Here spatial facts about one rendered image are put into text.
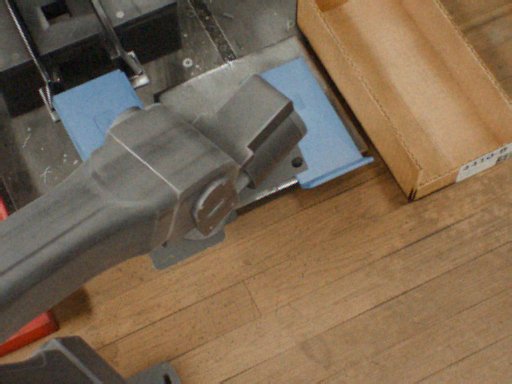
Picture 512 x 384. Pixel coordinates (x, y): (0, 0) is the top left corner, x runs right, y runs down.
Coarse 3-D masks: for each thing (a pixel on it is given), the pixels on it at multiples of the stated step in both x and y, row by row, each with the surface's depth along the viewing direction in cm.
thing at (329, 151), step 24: (264, 72) 107; (288, 72) 107; (288, 96) 106; (312, 96) 106; (312, 120) 104; (336, 120) 104; (312, 144) 103; (336, 144) 103; (312, 168) 102; (336, 168) 102
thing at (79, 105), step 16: (96, 80) 98; (112, 80) 99; (64, 96) 98; (80, 96) 98; (96, 96) 98; (112, 96) 98; (128, 96) 98; (64, 112) 97; (80, 112) 97; (96, 112) 97; (80, 128) 96; (96, 128) 96; (80, 144) 95; (96, 144) 95
